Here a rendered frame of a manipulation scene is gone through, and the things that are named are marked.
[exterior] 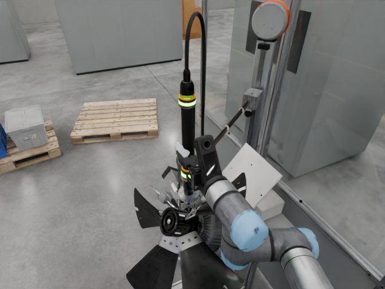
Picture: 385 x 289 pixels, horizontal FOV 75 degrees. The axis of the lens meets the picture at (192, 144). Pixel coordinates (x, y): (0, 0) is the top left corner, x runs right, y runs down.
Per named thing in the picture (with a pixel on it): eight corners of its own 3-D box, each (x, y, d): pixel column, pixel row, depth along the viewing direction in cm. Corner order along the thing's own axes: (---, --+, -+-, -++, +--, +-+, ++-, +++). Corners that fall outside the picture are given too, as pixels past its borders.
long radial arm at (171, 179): (207, 209, 128) (192, 205, 120) (199, 219, 129) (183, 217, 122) (184, 174, 149) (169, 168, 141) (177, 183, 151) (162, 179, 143)
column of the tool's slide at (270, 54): (228, 248, 226) (260, 36, 118) (236, 252, 222) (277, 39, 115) (225, 253, 221) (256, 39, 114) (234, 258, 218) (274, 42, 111)
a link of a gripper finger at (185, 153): (168, 157, 77) (185, 174, 71) (167, 141, 73) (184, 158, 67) (176, 153, 78) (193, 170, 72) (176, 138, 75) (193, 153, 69)
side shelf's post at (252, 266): (247, 284, 201) (265, 219, 151) (250, 288, 198) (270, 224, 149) (243, 285, 200) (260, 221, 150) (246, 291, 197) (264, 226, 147)
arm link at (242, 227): (238, 261, 52) (241, 237, 47) (211, 221, 60) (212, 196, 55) (268, 245, 54) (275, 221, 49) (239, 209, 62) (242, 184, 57)
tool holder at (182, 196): (187, 180, 90) (187, 160, 84) (205, 188, 87) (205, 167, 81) (173, 197, 84) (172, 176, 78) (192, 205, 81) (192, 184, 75)
